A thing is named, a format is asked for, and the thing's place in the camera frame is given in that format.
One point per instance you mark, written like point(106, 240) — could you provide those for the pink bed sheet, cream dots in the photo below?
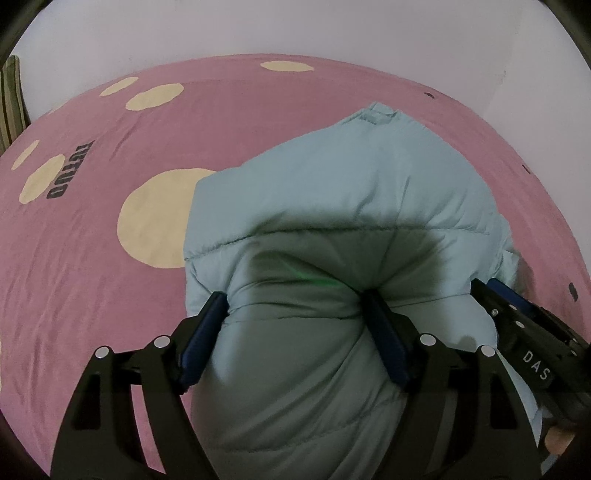
point(92, 258)

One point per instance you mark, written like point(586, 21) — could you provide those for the striped pillow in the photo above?
point(11, 106)

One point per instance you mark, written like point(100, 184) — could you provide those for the light blue puffer jacket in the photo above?
point(351, 198)

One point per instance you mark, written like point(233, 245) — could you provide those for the person's right hand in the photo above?
point(558, 441)

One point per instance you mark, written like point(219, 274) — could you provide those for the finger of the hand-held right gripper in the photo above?
point(487, 297)
point(510, 295)

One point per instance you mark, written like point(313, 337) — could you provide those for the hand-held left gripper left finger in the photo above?
point(202, 344)

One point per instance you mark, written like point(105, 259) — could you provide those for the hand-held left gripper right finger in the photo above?
point(388, 346)

